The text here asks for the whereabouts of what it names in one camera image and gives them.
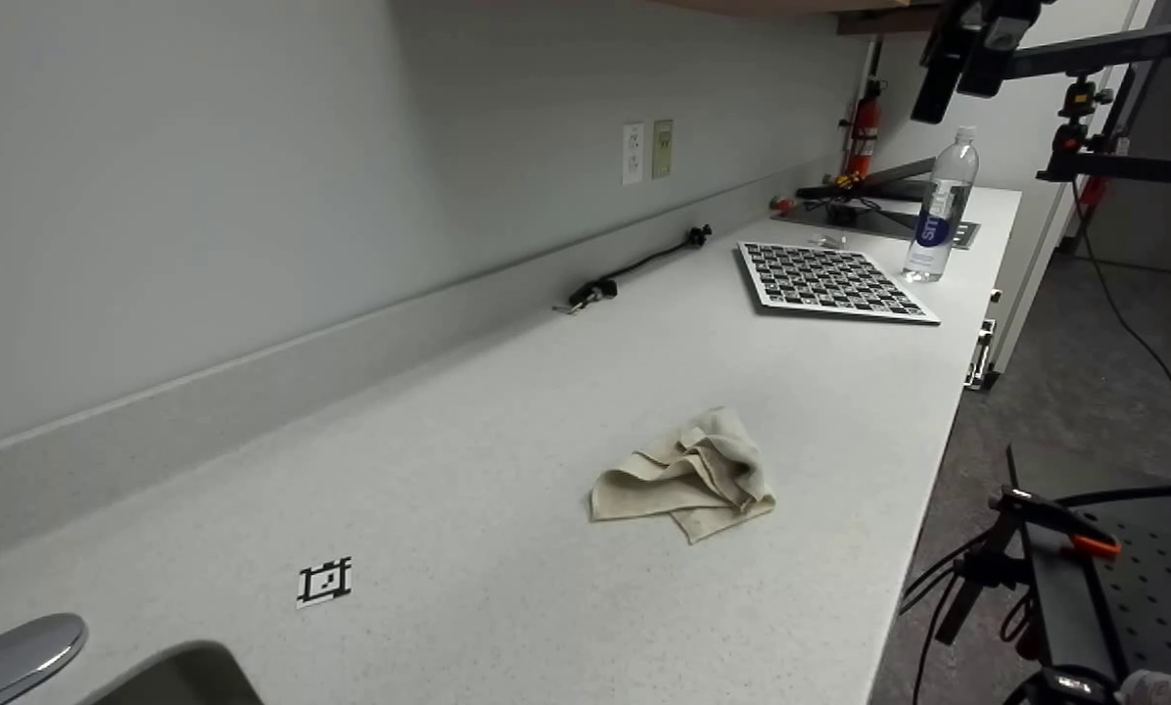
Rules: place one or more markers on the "small black-white marker tag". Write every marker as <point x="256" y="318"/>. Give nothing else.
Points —
<point x="325" y="579"/>

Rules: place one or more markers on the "beige cloth towel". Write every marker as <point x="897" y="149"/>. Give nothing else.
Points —
<point x="705" y="475"/>

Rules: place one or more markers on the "black rod tool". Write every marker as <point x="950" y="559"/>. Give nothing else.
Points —
<point x="605" y="287"/>

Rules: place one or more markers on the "black tripod with red clamp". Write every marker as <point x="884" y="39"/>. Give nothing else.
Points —
<point x="1089" y="579"/>

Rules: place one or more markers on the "silver sink faucet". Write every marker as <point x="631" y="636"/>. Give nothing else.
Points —
<point x="35" y="650"/>

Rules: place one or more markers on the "clear plastic water bottle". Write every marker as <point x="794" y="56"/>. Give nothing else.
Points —
<point x="941" y="211"/>

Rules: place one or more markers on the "white wall outlet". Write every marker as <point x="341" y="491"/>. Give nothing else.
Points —
<point x="631" y="153"/>

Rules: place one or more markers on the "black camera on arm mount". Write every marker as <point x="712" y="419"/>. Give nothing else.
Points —
<point x="982" y="43"/>

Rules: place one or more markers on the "checkered calibration board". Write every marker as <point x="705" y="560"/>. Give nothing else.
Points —
<point x="834" y="284"/>

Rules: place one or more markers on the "red clamp tool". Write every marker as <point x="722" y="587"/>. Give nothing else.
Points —
<point x="864" y="120"/>

